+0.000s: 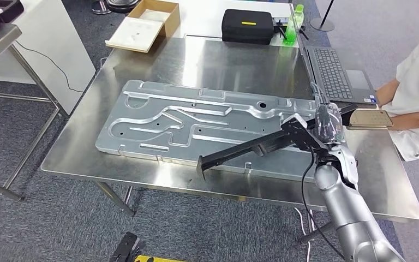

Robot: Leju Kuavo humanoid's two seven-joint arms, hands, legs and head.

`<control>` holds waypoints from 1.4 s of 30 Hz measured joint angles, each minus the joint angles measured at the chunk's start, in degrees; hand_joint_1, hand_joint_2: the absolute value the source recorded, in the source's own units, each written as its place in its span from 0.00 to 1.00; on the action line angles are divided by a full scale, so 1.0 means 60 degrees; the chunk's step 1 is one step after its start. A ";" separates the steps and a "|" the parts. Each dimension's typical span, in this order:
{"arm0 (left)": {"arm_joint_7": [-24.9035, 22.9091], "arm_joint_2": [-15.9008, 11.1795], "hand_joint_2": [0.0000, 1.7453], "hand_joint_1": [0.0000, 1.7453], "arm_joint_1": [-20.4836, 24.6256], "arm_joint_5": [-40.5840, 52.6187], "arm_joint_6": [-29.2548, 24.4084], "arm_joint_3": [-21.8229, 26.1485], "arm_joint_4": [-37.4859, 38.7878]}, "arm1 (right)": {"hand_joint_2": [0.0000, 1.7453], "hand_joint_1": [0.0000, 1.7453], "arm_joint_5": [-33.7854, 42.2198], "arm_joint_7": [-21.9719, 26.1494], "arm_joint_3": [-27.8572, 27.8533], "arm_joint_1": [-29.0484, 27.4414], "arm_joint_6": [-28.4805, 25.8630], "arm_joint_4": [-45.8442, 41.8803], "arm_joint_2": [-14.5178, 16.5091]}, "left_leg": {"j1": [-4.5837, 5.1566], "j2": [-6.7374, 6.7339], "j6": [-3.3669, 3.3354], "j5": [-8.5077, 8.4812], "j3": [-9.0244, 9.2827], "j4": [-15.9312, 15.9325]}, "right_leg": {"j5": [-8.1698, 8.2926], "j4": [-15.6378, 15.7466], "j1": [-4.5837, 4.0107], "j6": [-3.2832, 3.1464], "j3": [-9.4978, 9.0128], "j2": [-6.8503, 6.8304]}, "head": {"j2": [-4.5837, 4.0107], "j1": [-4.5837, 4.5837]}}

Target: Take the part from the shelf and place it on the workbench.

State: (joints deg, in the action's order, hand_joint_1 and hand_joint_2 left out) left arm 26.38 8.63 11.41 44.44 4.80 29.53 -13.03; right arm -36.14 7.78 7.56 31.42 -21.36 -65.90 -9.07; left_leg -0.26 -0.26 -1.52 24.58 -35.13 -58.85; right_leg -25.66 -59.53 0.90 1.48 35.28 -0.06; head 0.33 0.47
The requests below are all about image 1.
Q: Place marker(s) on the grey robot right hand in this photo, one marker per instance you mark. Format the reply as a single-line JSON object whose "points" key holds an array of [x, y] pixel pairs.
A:
{"points": [[328, 124]]}

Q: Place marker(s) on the long black plastic part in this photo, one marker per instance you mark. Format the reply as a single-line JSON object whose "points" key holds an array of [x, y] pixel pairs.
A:
{"points": [[231, 153]]}

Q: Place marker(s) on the person's left forearm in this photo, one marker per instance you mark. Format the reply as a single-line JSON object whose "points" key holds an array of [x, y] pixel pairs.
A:
{"points": [[412, 121]]}

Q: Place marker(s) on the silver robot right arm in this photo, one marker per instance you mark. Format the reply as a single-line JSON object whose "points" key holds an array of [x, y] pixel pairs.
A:
{"points": [[350, 217]]}

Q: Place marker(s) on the person's right forearm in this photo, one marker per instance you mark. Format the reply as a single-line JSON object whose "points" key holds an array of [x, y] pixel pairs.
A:
{"points": [[386, 93]]}

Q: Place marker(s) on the steel workbench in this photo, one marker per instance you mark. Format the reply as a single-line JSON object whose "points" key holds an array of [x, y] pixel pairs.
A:
{"points": [[231, 61]]}

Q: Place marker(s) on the tan flat device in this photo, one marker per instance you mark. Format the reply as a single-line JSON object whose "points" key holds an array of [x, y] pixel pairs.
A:
{"points": [[370, 119]]}

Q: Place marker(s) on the grey laptop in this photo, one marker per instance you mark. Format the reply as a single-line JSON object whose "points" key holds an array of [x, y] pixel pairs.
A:
{"points": [[339, 72]]}

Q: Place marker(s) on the green plastic bottle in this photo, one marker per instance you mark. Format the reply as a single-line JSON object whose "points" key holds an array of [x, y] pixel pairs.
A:
{"points": [[291, 32]]}

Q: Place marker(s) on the thin stanchion round base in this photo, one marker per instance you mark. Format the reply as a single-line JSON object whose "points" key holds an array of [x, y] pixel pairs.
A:
{"points": [[321, 24]]}

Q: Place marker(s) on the black case yellow label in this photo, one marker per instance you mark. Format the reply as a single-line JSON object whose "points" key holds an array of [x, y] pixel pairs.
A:
{"points": [[247, 34]]}

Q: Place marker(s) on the large stamped metal panel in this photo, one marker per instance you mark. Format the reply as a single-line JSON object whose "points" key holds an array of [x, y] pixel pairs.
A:
{"points": [[151, 108]]}

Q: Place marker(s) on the cardboard box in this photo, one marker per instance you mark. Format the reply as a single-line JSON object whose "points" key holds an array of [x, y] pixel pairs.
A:
{"points": [[171, 18]]}

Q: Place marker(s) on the white foam sheet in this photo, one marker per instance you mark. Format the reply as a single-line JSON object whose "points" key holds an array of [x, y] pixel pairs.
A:
{"points": [[137, 34]]}

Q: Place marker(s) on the dark round stool base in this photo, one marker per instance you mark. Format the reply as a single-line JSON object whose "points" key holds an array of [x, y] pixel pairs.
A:
{"points": [[122, 5]]}

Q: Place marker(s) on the chrome round base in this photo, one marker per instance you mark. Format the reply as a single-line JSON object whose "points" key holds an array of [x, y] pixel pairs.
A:
{"points": [[101, 9]]}

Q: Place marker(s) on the white cabinet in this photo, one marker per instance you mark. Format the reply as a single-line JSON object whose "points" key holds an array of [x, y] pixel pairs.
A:
{"points": [[57, 54]]}

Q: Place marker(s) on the black foam tray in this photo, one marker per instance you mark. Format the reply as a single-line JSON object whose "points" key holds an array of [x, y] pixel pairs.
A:
{"points": [[9, 9]]}

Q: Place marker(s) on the black camera bracket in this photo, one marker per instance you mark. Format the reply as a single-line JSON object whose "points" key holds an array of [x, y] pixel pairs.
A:
{"points": [[303, 139]]}

